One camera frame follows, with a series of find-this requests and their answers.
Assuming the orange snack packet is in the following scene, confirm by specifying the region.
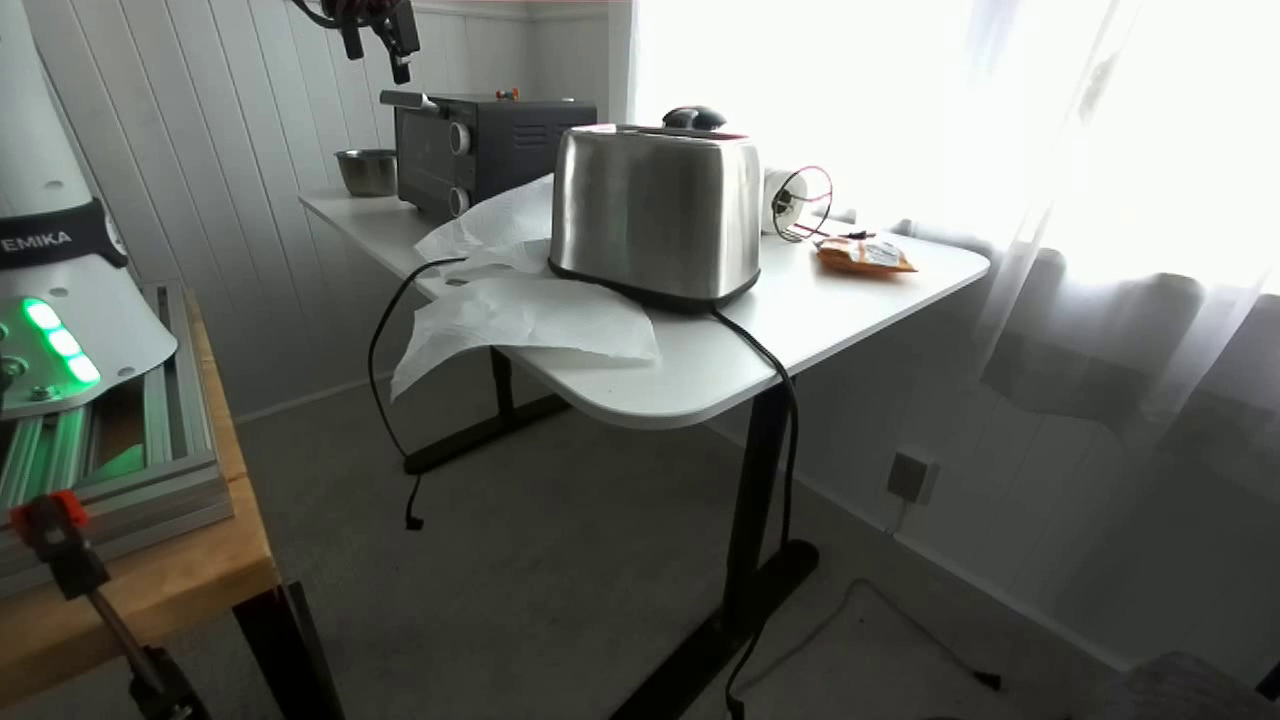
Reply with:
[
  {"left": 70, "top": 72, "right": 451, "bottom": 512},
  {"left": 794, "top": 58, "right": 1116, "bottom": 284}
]
[{"left": 814, "top": 231, "right": 925, "bottom": 284}]

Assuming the stainless steel toaster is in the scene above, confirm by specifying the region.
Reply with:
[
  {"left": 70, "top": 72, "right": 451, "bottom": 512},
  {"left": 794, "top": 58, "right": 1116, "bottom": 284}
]
[{"left": 545, "top": 118, "right": 769, "bottom": 315}]

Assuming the wooden workbench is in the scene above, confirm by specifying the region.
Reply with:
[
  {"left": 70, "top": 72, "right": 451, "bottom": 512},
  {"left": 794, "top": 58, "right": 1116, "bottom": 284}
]
[{"left": 0, "top": 293, "right": 349, "bottom": 720}]

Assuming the black computer mouse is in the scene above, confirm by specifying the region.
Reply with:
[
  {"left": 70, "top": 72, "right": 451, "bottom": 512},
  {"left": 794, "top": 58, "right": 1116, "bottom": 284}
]
[{"left": 660, "top": 98, "right": 731, "bottom": 136}]

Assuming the dark sofa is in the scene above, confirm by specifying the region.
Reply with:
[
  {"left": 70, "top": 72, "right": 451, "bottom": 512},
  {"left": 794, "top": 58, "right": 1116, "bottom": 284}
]
[{"left": 976, "top": 244, "right": 1280, "bottom": 500}]

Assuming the black power cable with plug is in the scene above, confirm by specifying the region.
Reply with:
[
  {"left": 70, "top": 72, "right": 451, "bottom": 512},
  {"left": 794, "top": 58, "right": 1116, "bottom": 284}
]
[{"left": 363, "top": 253, "right": 471, "bottom": 536}]

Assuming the grey wall socket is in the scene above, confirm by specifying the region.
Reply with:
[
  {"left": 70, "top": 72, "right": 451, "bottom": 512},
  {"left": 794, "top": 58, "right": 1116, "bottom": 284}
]
[{"left": 883, "top": 446, "right": 944, "bottom": 507}]

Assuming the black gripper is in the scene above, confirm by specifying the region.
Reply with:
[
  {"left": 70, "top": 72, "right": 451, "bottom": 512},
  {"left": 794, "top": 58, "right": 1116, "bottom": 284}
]
[{"left": 318, "top": 0, "right": 426, "bottom": 89}]

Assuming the white sheer curtain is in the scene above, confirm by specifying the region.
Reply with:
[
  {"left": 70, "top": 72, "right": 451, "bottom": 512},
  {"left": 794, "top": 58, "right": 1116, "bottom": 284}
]
[{"left": 918, "top": 0, "right": 1280, "bottom": 686}]

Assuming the black toaster oven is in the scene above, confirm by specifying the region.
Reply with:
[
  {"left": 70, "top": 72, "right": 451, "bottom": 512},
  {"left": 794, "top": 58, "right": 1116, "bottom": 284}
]
[{"left": 376, "top": 89, "right": 601, "bottom": 223}]

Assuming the clear glass with wires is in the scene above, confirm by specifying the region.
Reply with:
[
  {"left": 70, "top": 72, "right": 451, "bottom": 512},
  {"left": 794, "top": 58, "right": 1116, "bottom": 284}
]
[{"left": 769, "top": 158, "right": 842, "bottom": 249}]

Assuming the red and black clamp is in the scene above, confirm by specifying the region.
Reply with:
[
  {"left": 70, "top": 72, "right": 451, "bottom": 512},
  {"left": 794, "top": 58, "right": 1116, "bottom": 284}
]
[{"left": 9, "top": 487, "right": 210, "bottom": 720}]

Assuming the white cloth towel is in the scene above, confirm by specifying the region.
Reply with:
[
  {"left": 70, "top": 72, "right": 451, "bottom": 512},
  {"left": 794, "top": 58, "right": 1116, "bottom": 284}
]
[{"left": 389, "top": 171, "right": 663, "bottom": 404}]

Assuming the small metal cup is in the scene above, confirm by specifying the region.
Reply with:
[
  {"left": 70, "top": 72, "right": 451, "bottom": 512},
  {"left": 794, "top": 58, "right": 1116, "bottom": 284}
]
[{"left": 333, "top": 144, "right": 399, "bottom": 204}]

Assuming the aluminium profile base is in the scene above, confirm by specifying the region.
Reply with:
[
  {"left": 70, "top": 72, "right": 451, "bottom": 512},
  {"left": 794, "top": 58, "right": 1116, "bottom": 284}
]
[{"left": 0, "top": 284, "right": 231, "bottom": 570}]

